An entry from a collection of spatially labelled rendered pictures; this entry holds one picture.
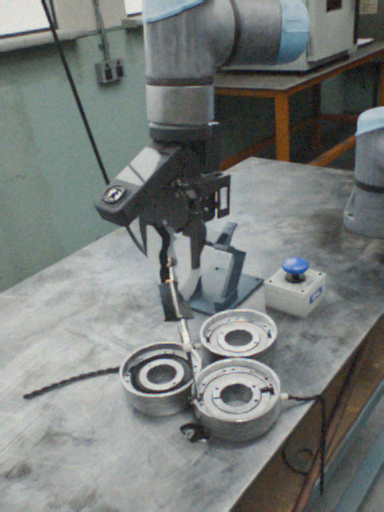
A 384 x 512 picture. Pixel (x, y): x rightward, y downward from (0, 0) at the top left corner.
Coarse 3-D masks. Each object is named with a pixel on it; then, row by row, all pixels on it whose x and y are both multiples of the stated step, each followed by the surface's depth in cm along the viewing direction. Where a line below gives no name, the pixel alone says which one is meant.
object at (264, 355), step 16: (208, 320) 72; (224, 320) 73; (240, 320) 73; (256, 320) 72; (208, 336) 71; (224, 336) 70; (240, 336) 72; (256, 336) 69; (272, 336) 69; (208, 352) 67; (240, 352) 67; (256, 352) 65; (272, 352) 67
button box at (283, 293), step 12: (276, 276) 79; (288, 276) 78; (300, 276) 78; (312, 276) 78; (324, 276) 78; (276, 288) 77; (288, 288) 76; (300, 288) 76; (312, 288) 76; (324, 288) 79; (276, 300) 78; (288, 300) 77; (300, 300) 75; (312, 300) 77; (288, 312) 78; (300, 312) 76
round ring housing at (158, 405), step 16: (144, 352) 68; (160, 352) 68; (176, 352) 68; (192, 352) 66; (128, 368) 66; (144, 368) 66; (160, 368) 67; (176, 368) 65; (128, 384) 64; (144, 384) 63; (192, 384) 61; (128, 400) 63; (144, 400) 60; (160, 400) 60; (176, 400) 60; (160, 416) 62
